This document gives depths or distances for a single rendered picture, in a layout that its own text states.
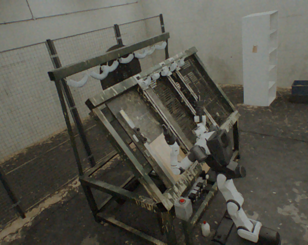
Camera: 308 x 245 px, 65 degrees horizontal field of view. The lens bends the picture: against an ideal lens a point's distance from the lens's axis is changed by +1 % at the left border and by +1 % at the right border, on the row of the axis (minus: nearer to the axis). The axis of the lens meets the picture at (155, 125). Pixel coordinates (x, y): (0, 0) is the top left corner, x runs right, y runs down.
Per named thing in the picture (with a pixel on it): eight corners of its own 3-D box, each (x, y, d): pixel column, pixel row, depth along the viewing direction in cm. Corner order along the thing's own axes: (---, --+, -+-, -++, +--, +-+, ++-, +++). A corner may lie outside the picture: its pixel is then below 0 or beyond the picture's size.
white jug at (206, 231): (208, 238, 290) (207, 226, 282) (200, 235, 296) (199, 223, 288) (211, 232, 297) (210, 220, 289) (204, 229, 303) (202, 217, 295)
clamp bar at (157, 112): (189, 164, 281) (204, 158, 264) (128, 81, 276) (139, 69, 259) (192, 159, 288) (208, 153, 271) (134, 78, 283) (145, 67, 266)
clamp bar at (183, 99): (207, 142, 318) (222, 135, 301) (154, 68, 312) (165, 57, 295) (210, 138, 325) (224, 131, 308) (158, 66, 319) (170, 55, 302)
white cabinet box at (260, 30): (267, 106, 580) (269, 13, 493) (244, 104, 617) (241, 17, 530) (276, 97, 619) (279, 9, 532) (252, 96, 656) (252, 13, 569)
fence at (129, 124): (171, 186, 253) (173, 185, 250) (117, 113, 249) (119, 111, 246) (173, 183, 257) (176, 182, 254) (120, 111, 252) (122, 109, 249)
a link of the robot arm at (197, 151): (198, 163, 228) (207, 154, 221) (193, 165, 221) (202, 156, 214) (190, 153, 233) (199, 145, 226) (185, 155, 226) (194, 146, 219)
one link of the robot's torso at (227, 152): (241, 151, 241) (226, 121, 235) (229, 171, 218) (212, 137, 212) (216, 156, 262) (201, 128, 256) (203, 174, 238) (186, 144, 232)
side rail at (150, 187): (154, 203, 240) (161, 201, 232) (88, 113, 235) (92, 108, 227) (158, 199, 244) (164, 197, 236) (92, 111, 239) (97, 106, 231)
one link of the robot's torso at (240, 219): (256, 227, 266) (243, 191, 254) (251, 241, 252) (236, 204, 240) (242, 225, 276) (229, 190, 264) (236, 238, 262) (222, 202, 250)
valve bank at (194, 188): (195, 215, 252) (193, 198, 242) (184, 211, 260) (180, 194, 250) (214, 185, 287) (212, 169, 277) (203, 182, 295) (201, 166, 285)
